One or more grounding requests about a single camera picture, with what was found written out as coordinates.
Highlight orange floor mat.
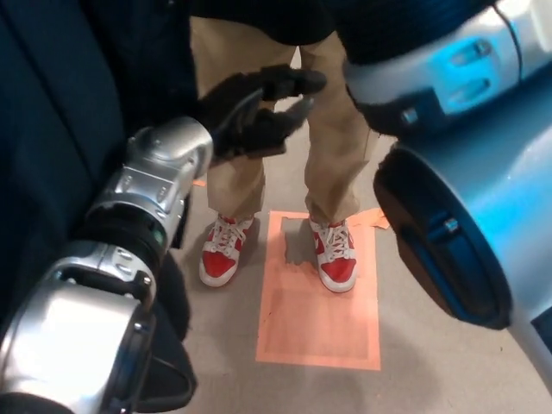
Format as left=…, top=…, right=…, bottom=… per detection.
left=255, top=210, right=382, bottom=372

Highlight large crumpled orange tape scrap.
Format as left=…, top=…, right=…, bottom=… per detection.
left=349, top=207, right=392, bottom=232

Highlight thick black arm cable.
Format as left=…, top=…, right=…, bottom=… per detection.
left=157, top=348, right=198, bottom=414

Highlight thin black hand cable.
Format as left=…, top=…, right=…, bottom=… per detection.
left=217, top=88, right=265, bottom=133

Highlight black knit sweater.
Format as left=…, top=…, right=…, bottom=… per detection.
left=239, top=0, right=346, bottom=47

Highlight dark teal coat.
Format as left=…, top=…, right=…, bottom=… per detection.
left=0, top=0, right=206, bottom=414

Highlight red and white sneaker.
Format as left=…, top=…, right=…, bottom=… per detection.
left=308, top=215, right=359, bottom=292
left=198, top=214, right=255, bottom=288

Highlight khaki trousers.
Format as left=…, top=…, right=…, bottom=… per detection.
left=189, top=16, right=383, bottom=225

